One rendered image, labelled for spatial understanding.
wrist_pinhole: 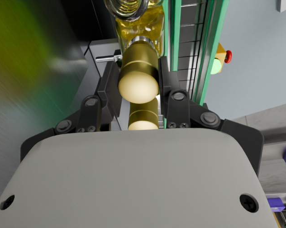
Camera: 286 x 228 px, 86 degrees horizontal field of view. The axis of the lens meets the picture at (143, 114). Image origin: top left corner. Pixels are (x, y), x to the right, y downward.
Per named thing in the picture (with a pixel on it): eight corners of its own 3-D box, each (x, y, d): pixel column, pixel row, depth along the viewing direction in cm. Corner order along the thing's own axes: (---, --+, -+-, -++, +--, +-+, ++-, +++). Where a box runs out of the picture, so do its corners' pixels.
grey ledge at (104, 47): (96, 30, 45) (86, 49, 37) (126, 27, 44) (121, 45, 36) (140, 163, 116) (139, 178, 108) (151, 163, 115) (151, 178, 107)
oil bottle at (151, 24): (128, -17, 29) (109, 24, 15) (158, -22, 28) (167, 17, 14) (133, 16, 33) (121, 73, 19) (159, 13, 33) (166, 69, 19)
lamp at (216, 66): (206, 58, 46) (208, 63, 44) (221, 56, 45) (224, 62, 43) (203, 71, 49) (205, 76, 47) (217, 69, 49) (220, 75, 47)
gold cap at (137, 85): (118, 45, 14) (111, 72, 11) (157, 41, 14) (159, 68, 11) (126, 77, 17) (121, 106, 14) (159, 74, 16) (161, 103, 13)
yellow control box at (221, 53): (197, 43, 50) (202, 54, 45) (221, 40, 49) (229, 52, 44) (194, 62, 55) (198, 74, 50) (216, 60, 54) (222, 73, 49)
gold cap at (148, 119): (157, 111, 21) (158, 139, 18) (131, 111, 21) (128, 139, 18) (158, 91, 18) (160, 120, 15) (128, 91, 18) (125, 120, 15)
